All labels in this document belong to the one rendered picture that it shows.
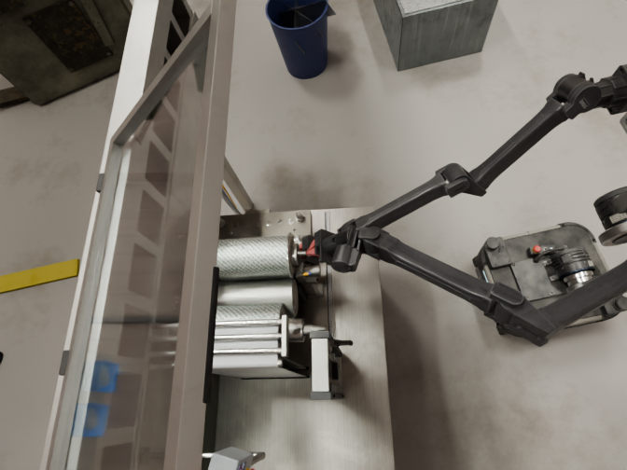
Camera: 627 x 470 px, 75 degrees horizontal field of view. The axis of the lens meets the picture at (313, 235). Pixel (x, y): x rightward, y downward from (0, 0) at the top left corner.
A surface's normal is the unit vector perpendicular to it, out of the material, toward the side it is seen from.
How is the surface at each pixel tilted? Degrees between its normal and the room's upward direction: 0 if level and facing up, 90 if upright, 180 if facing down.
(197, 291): 49
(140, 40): 0
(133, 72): 0
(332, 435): 0
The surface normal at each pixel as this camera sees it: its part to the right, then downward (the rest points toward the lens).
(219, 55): 0.67, -0.29
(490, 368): -0.12, -0.37
